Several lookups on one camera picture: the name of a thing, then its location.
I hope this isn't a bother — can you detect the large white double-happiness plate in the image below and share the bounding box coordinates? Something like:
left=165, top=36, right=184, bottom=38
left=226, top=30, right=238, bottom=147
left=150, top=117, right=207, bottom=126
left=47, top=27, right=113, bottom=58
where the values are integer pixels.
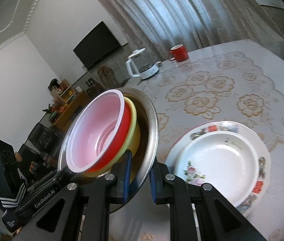
left=168, top=121, right=271, bottom=216

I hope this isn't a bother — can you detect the yellow plastic bowl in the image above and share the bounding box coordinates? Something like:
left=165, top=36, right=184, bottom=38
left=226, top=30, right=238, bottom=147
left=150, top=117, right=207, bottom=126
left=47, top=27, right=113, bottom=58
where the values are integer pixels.
left=84, top=97, right=140, bottom=177

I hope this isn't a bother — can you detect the pink-rimmed floral plate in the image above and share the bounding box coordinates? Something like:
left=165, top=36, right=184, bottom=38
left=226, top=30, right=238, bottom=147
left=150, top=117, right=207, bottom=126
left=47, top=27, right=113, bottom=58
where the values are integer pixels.
left=164, top=141, right=180, bottom=167

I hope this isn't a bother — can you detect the black wall television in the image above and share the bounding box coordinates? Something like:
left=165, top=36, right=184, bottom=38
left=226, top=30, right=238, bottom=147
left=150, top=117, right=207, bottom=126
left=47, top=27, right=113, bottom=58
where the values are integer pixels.
left=73, top=21, right=122, bottom=70

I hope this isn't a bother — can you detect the wooden desktop shelf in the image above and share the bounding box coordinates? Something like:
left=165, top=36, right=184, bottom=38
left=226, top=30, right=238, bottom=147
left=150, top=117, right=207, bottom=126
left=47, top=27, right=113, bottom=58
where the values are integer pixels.
left=48, top=78, right=77, bottom=102

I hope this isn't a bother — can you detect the black leather armchair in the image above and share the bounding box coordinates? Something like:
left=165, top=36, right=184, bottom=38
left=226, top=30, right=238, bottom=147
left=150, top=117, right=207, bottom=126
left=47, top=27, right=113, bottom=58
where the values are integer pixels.
left=18, top=123, right=62, bottom=167

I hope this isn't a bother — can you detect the red mug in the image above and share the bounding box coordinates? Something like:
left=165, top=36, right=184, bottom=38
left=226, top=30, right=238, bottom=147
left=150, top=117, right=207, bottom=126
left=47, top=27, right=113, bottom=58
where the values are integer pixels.
left=168, top=44, right=189, bottom=62

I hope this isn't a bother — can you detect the beige window curtain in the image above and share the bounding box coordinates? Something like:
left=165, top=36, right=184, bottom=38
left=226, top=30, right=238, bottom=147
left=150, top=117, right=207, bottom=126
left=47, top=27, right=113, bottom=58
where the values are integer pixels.
left=98, top=0, right=284, bottom=59

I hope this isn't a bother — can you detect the white rose pattern plate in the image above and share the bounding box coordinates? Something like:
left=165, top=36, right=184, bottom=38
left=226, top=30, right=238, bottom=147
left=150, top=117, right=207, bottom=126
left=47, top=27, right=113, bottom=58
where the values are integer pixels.
left=173, top=131, right=259, bottom=207

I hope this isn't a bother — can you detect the wooden chair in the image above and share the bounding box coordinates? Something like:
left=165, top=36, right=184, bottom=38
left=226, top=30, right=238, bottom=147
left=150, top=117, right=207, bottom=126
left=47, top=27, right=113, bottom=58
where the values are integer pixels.
left=97, top=66, right=118, bottom=89

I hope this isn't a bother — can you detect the wooden desk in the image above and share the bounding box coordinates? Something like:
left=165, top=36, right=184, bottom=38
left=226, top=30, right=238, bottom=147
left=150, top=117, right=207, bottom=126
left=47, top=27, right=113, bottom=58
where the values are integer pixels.
left=51, top=91, right=91, bottom=132

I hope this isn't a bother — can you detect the stainless steel bowl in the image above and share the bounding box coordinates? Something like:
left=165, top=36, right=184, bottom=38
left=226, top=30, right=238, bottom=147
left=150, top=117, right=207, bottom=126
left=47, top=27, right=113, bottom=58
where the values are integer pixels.
left=57, top=87, right=160, bottom=214

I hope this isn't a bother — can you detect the white glass electric kettle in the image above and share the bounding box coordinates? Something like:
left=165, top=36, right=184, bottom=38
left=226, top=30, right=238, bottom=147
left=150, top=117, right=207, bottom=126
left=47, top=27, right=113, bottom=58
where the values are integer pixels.
left=126, top=48, right=162, bottom=81

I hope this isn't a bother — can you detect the red plastic bowl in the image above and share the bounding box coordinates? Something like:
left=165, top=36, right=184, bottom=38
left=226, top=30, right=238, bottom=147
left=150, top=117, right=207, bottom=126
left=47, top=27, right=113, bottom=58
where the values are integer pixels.
left=66, top=89, right=132, bottom=173

